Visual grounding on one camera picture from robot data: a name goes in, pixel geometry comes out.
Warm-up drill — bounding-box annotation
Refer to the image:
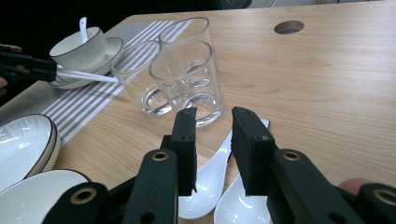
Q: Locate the grey striped placemat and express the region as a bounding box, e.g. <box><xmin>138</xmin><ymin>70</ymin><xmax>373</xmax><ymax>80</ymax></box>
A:
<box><xmin>0</xmin><ymin>20</ymin><xmax>192</xmax><ymax>148</ymax></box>

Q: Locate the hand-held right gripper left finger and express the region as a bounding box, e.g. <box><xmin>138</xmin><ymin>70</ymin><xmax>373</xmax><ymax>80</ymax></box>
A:
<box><xmin>160</xmin><ymin>106</ymin><xmax>198</xmax><ymax>197</ymax></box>

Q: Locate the white bowl dark rim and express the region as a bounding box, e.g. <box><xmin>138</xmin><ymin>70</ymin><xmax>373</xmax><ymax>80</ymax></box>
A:
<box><xmin>0</xmin><ymin>168</ymin><xmax>92</xmax><ymax>224</ymax></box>
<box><xmin>49</xmin><ymin>26</ymin><xmax>108</xmax><ymax>73</ymax></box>

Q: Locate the clear drinking glass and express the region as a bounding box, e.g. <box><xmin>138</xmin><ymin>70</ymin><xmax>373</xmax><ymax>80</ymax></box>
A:
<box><xmin>148</xmin><ymin>40</ymin><xmax>224</xmax><ymax>129</ymax></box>
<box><xmin>110</xmin><ymin>40</ymin><xmax>176</xmax><ymax>118</ymax></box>
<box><xmin>158</xmin><ymin>16</ymin><xmax>219</xmax><ymax>88</ymax></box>

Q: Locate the white ceramic spoon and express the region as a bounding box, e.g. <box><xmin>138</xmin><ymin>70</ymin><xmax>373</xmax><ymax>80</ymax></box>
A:
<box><xmin>213</xmin><ymin>172</ymin><xmax>273</xmax><ymax>224</ymax></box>
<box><xmin>177</xmin><ymin>119</ymin><xmax>271</xmax><ymax>220</ymax></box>
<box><xmin>78</xmin><ymin>16</ymin><xmax>90</xmax><ymax>45</ymax></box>

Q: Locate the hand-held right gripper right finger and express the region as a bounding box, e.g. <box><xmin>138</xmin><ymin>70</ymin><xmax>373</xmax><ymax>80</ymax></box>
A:
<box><xmin>232</xmin><ymin>106</ymin><xmax>279</xmax><ymax>197</ymax></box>

